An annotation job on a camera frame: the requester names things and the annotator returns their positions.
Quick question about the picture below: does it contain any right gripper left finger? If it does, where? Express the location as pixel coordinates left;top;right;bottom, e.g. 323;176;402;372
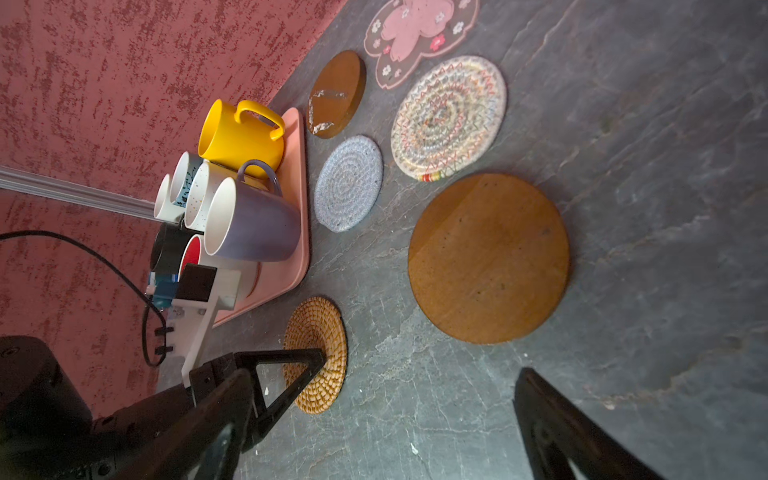
115;369;253;479

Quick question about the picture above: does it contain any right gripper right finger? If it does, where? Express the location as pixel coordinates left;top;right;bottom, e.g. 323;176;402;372
514;367;660;479

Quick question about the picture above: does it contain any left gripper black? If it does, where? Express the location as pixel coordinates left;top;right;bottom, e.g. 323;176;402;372
59;348;326;479

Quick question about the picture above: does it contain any woven rattan coaster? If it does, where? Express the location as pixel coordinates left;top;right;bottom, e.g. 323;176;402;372
281;295;349;416

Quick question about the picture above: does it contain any grey blue woven coaster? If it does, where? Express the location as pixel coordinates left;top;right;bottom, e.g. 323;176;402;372
314;135;383;233

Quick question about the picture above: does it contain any large round wooden coaster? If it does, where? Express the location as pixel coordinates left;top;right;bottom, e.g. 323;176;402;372
408;173;570;345

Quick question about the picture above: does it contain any dark brown cork coaster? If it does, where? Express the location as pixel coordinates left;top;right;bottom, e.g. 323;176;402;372
306;50;366;139

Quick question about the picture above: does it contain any colourful zigzag woven coaster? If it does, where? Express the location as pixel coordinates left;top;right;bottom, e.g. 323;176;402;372
390;55;507;182

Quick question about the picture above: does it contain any pink flower coaster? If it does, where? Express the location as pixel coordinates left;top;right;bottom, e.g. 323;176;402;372
363;0;481;90

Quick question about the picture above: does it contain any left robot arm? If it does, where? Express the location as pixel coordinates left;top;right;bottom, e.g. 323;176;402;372
1;336;326;479

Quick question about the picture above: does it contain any pink serving tray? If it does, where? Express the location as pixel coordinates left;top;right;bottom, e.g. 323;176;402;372
203;107;310;326

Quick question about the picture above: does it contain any lavender mug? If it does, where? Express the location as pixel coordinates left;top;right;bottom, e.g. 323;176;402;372
203;160;301;262

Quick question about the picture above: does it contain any white mug red inside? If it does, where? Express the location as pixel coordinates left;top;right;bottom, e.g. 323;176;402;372
177;233;262;301

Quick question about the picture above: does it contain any black mug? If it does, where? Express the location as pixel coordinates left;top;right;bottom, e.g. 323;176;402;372
150;223;196;275

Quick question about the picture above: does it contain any white mug centre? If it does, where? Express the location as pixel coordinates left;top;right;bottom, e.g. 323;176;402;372
184;160;237;232

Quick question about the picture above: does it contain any white mug back left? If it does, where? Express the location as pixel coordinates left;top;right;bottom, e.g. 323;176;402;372
153;174;185;224

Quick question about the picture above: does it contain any white speckled blue mug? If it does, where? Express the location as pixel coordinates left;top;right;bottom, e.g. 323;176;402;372
169;151;204;207

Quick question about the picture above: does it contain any yellow mug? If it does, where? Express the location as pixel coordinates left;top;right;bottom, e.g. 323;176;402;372
198;99;286;171

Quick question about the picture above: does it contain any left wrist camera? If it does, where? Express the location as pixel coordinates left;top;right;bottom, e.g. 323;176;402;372
160;264;241;387

